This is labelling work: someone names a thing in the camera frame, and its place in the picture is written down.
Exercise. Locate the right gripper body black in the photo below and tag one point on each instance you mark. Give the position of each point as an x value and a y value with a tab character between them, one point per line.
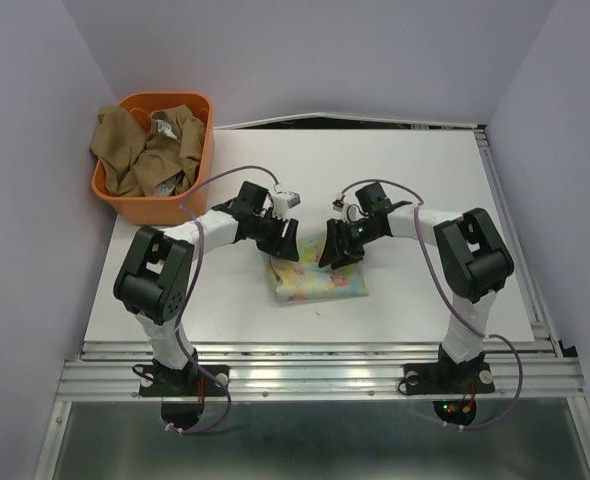
360	233

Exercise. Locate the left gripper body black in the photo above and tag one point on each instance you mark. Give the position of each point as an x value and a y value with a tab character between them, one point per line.
268	227

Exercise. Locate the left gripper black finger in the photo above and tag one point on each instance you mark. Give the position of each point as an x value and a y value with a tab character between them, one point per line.
269	245
285	244

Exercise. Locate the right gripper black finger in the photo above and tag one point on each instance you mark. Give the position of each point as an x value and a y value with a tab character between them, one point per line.
349	257
332	252

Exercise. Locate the pastel floral skirt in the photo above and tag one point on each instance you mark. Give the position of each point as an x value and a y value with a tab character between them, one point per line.
305	281

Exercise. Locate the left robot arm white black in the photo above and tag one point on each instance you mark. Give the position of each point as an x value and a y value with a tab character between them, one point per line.
160	270

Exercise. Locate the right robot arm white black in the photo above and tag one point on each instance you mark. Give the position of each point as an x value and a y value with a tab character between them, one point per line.
475	265

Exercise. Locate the orange plastic basket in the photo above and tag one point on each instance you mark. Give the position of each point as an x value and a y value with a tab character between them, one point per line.
162	210

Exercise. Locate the white patterned garment in basket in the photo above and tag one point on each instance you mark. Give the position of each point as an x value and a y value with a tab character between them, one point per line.
165	128

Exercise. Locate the khaki brown skirt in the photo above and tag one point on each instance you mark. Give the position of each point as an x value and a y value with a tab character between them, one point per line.
139	162

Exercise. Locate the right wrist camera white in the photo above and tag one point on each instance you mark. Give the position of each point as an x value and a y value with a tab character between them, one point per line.
349	212

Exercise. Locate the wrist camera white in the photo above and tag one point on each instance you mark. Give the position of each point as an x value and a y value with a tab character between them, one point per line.
283	201
349	212

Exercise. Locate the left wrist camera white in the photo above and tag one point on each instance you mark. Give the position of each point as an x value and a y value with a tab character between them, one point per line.
283	201

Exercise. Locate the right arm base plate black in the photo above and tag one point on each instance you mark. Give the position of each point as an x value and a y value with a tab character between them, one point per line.
421	379

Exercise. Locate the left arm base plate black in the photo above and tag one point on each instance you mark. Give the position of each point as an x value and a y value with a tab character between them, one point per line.
158	381

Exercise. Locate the aluminium right side rail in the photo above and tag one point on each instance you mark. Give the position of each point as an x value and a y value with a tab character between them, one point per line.
528	287

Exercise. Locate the aluminium front rail frame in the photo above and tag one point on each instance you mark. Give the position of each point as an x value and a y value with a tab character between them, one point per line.
264	372

